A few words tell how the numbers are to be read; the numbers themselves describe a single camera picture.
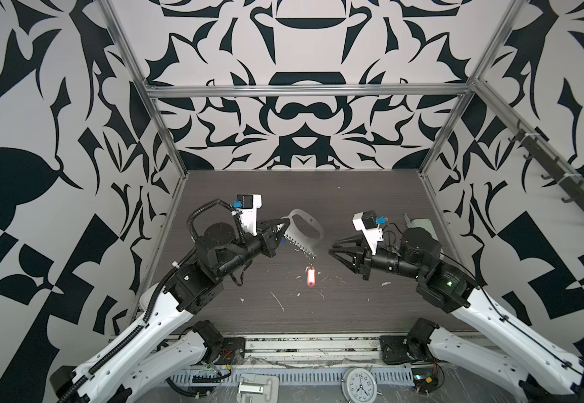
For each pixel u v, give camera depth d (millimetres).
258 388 672
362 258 546
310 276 661
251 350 758
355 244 596
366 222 533
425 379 711
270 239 540
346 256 603
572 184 589
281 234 604
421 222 983
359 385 661
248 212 548
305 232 649
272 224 580
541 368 410
